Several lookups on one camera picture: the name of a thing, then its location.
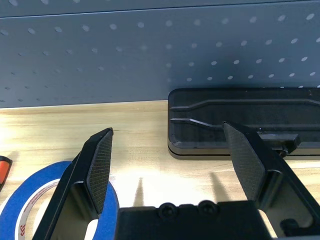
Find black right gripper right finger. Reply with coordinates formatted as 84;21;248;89
221;120;320;238

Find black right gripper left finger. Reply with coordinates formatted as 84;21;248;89
31;127;115;240

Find blue tape roll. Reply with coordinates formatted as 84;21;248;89
0;160;120;240

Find orange black pliers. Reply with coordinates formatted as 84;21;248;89
0;154;13;194

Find grey pegboard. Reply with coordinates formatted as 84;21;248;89
0;0;320;110

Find black plastic tool case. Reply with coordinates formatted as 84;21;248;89
166;87;320;161

